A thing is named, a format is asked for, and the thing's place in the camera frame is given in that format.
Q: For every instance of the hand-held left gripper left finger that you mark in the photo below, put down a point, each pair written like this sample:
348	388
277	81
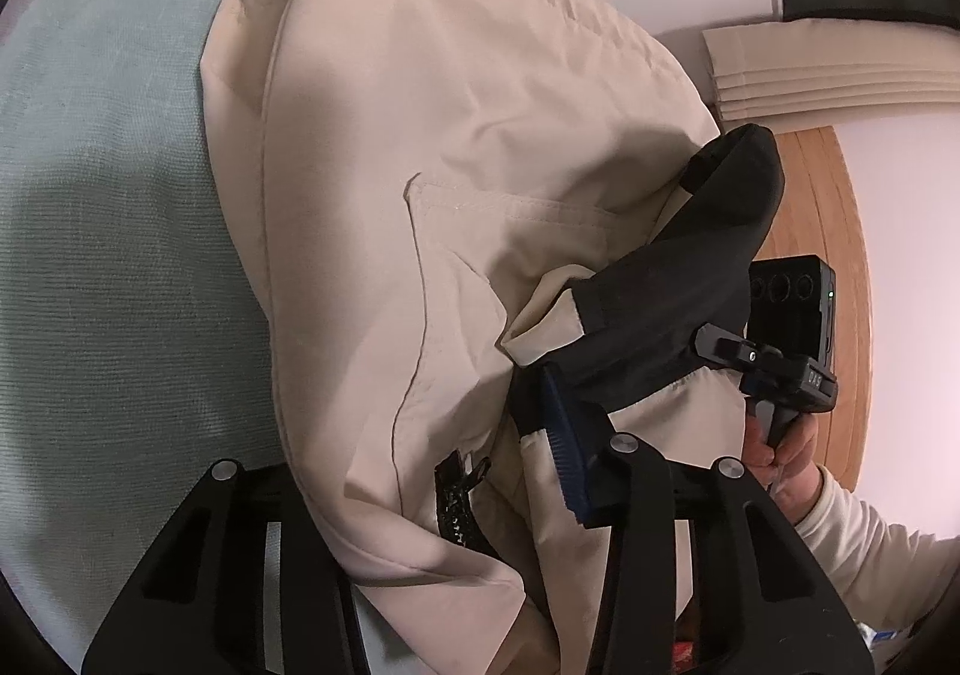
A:
315	607

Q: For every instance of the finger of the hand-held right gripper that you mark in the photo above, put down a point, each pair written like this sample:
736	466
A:
724	343

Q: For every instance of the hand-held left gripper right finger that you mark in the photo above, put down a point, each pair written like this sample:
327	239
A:
566	442

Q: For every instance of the beige and black hooded jacket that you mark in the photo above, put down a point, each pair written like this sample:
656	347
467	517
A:
465	195

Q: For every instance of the person's right forearm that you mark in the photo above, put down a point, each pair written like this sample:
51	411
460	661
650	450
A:
877	547

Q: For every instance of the person's right hand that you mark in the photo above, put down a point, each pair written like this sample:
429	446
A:
787	457

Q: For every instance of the wooden headboard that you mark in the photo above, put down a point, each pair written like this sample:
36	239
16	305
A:
832	210

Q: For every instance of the wide beige curtain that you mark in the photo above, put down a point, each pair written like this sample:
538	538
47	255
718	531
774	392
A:
832	67

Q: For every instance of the striped bed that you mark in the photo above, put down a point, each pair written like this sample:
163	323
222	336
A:
112	232

